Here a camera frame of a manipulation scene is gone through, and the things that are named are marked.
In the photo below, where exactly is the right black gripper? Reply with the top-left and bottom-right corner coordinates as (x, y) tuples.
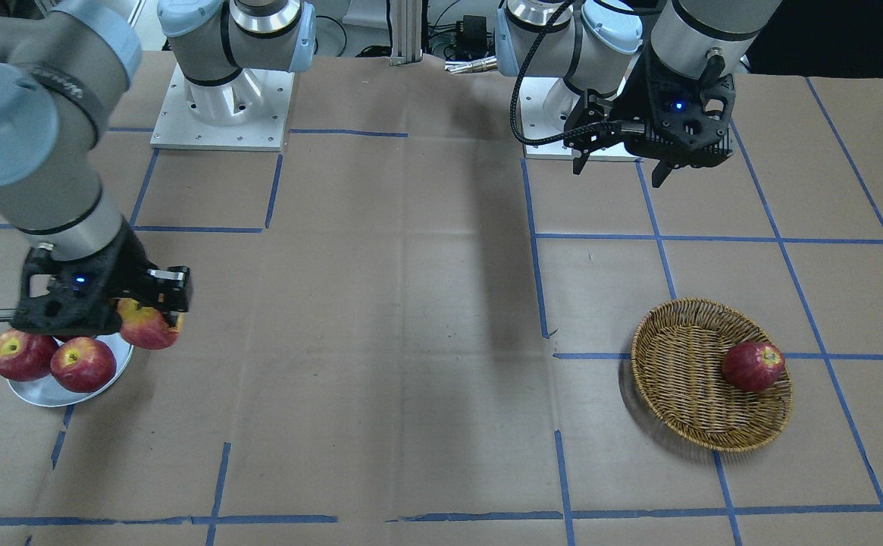
(108, 224), (194, 333)

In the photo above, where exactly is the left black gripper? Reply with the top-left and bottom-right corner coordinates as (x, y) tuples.
(563, 53), (673, 189)

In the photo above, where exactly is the yellow-red apple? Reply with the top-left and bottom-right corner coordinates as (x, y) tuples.
(117, 298), (180, 350)

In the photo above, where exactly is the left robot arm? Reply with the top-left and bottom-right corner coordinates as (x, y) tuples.
(494, 1), (780, 187)

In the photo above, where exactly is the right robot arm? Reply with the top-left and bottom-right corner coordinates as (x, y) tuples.
(0, 1), (315, 336)

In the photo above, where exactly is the plate apple front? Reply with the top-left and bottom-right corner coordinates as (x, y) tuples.
(51, 337), (116, 393)

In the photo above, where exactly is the plate apple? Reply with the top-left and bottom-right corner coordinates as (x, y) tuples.
(51, 337), (116, 393)
(0, 328), (59, 381)

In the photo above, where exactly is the light blue plate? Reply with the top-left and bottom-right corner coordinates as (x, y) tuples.
(7, 333), (135, 408)

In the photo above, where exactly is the plate apple back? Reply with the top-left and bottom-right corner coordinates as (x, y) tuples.
(0, 328), (59, 381)

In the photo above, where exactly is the woven wicker basket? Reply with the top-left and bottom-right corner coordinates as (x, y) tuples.
(631, 298), (794, 453)

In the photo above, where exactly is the dark red basket apple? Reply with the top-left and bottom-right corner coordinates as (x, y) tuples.
(722, 341), (785, 393)

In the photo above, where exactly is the black power adapter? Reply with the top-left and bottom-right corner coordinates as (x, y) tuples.
(456, 14), (487, 49)

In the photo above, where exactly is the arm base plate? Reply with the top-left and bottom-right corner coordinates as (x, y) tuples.
(150, 67), (296, 152)
(518, 76), (638, 162)

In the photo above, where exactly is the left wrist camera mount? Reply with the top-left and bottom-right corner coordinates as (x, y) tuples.
(618, 71), (736, 168)

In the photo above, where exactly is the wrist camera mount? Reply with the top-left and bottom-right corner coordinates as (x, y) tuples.
(618, 71), (736, 168)
(9, 243), (121, 337)

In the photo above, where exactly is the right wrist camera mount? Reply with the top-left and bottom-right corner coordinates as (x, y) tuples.
(9, 243), (121, 337)

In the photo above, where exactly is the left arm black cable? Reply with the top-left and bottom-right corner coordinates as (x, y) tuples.
(509, 0), (628, 147)

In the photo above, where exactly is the aluminium frame post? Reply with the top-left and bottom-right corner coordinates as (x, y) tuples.
(386, 0), (426, 66)

